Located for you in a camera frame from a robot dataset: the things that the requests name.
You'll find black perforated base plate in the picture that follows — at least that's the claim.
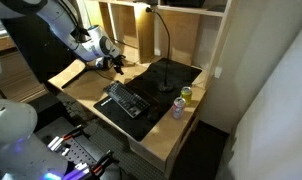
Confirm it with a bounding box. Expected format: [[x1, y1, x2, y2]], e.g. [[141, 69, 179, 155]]
[[34, 115, 126, 180]]

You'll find black curved monitor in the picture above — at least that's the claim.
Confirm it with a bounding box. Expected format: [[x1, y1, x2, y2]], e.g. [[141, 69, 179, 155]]
[[0, 14, 89, 83]]

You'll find black computer mouse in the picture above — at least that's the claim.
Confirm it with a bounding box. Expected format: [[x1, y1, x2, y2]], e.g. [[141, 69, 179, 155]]
[[146, 106, 162, 122]]

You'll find white wall outlet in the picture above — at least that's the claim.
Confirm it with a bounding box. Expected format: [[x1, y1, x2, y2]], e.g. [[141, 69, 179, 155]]
[[213, 65, 223, 79]]

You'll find black desk mat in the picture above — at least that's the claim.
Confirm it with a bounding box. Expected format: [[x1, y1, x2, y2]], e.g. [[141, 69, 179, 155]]
[[93, 57, 203, 142]]

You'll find grey and black keyboard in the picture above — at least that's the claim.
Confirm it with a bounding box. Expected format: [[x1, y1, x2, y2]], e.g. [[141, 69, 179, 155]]
[[103, 80, 151, 119]]

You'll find red and white drink can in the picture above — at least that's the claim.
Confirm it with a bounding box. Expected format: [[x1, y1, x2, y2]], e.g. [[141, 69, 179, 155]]
[[171, 96, 187, 120]]

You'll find black monitor stand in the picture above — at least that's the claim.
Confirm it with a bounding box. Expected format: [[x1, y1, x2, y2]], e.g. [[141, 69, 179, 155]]
[[60, 58, 113, 90]]

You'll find black gooseneck desk lamp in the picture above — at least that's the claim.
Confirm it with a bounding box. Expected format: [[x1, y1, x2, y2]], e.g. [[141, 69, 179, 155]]
[[144, 6, 175, 94]]

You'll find red handled clamp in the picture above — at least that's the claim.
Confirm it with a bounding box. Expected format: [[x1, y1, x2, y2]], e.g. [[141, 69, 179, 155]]
[[74, 149, 121, 177], [46, 124, 88, 152]]

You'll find yellow green drink can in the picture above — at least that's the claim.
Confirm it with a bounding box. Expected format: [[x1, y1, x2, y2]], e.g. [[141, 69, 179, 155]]
[[179, 85, 193, 105]]

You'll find wooden slatted cabinet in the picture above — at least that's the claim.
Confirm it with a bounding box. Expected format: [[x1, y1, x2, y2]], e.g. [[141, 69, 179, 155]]
[[0, 34, 49, 104]]

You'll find wooden desk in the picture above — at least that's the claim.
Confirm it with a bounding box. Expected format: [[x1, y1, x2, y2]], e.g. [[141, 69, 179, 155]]
[[48, 52, 209, 180]]

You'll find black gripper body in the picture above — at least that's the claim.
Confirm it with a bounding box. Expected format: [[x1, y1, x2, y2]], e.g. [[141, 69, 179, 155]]
[[101, 55, 123, 70]]

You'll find wooden shelf hutch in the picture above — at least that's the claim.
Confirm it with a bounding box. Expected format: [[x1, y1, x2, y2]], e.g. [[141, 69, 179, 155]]
[[87, 0, 241, 91]]

